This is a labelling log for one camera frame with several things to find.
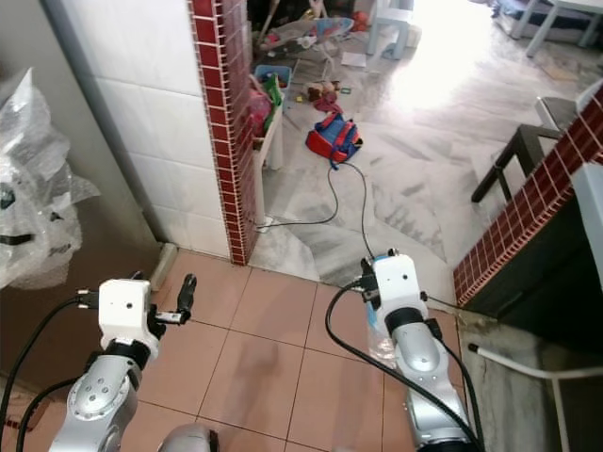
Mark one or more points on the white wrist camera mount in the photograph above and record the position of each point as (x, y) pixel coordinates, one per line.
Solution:
(124, 306)
(396, 281)

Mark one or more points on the red tiled kitchen counter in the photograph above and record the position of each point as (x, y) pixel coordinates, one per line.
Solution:
(518, 217)

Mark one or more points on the white plastic stool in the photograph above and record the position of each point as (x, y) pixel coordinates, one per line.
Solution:
(394, 19)

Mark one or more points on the baby bouncer seat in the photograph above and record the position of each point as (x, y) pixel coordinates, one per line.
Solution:
(306, 36)

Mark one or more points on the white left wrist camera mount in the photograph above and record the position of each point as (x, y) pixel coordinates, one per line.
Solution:
(124, 306)

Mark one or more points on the white power adapter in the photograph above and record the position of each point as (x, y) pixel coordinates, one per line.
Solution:
(264, 224)

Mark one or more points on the small brown toy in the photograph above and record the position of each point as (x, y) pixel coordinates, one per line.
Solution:
(325, 92)

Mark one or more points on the dark wooden table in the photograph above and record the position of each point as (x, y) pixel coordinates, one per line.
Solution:
(499, 165)

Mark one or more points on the green toy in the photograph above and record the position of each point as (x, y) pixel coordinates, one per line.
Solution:
(273, 92)

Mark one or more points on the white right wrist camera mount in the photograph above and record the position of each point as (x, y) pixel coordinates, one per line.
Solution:
(396, 281)

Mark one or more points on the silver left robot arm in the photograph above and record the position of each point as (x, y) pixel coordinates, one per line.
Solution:
(99, 395)

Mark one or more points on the white pipe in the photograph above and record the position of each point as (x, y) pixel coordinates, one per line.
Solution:
(528, 369)

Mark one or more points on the clear blue-capped water bottle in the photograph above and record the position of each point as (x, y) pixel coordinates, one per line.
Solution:
(380, 330)

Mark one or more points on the red and blue backpack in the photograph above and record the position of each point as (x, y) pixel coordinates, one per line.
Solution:
(334, 139)

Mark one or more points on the grey robot leg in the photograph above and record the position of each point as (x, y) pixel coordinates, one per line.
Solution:
(188, 441)

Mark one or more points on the pink toy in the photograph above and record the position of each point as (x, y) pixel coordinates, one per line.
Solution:
(259, 113)

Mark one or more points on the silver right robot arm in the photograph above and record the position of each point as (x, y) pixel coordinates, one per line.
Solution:
(429, 377)

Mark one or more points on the grey folding table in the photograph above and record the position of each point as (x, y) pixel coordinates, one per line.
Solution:
(545, 26)

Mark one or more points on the grey fridge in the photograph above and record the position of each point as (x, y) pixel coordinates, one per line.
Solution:
(38, 38)

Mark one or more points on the blue plastic basket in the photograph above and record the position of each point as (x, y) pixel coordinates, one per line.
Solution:
(273, 72)

